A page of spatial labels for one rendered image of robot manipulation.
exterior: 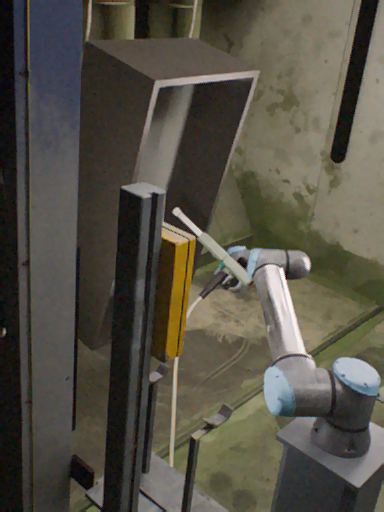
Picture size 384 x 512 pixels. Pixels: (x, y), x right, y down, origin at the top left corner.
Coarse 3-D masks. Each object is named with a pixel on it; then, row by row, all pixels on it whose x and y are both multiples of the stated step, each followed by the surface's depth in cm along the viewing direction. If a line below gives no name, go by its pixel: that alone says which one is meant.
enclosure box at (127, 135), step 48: (96, 48) 216; (144, 48) 230; (192, 48) 247; (96, 96) 223; (144, 96) 208; (192, 96) 271; (240, 96) 255; (96, 144) 230; (144, 144) 217; (192, 144) 279; (96, 192) 237; (192, 192) 286; (96, 240) 245; (96, 288) 253; (96, 336) 263
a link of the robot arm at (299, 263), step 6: (288, 252) 240; (294, 252) 242; (300, 252) 245; (294, 258) 239; (300, 258) 241; (306, 258) 244; (294, 264) 238; (300, 264) 240; (306, 264) 243; (294, 270) 239; (300, 270) 241; (306, 270) 244; (288, 276) 240; (294, 276) 241; (300, 276) 243
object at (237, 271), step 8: (176, 208) 279; (184, 216) 278; (192, 224) 276; (200, 232) 274; (200, 240) 272; (208, 240) 270; (208, 248) 270; (216, 248) 269; (216, 256) 268; (224, 256) 267; (232, 264) 265; (224, 272) 266; (232, 272) 265; (240, 272) 263; (216, 280) 267; (240, 280) 263; (248, 280) 262; (208, 288) 267
